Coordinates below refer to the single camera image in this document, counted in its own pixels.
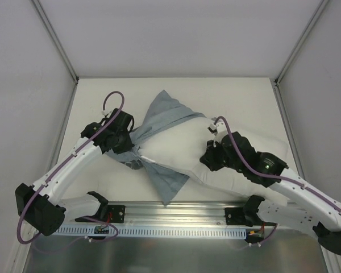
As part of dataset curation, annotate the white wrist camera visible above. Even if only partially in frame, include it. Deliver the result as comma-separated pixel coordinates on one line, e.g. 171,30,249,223
101,110,113,117
208,121,228,143

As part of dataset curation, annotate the aluminium mounting rail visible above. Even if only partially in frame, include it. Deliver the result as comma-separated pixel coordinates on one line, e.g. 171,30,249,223
109,201,244,227

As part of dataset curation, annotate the aluminium frame post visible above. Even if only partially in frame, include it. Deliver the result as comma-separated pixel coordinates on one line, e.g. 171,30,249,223
30,0,79,83
274,0,331,86

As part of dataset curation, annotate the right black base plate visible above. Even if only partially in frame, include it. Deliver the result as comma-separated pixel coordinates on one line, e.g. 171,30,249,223
224,207,248,226

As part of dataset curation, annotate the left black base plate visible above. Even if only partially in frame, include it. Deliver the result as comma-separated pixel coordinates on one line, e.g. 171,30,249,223
106,204,126,224

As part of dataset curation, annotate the left aluminium frame post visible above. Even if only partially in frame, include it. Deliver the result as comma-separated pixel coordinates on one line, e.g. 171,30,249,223
30,0,79,83

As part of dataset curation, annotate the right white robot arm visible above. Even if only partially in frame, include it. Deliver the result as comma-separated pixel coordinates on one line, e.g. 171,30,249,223
200,127,341,256

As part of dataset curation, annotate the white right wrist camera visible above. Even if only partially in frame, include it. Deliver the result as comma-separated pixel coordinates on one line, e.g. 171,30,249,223
208,121,228,143

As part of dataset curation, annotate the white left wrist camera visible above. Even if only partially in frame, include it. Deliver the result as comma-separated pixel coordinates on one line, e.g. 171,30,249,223
101,110,113,117

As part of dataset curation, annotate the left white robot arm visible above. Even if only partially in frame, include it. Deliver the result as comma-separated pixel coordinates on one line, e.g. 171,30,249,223
15,108,134,236

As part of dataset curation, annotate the white pillow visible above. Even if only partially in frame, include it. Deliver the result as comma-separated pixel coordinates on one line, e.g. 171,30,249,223
139,117,287,205

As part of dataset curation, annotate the grey striped pillowcase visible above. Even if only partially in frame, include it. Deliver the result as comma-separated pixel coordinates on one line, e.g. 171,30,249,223
106,90,204,206

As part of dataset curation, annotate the white slotted cable duct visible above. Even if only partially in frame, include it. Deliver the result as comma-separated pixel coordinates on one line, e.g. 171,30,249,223
55,224,247,240

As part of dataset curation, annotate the right aluminium frame post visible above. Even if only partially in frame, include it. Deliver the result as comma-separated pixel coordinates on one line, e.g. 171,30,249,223
274,0,331,86

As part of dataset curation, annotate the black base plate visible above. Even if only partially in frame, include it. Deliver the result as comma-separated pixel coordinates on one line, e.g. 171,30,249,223
106,204,126,224
224,207,248,226

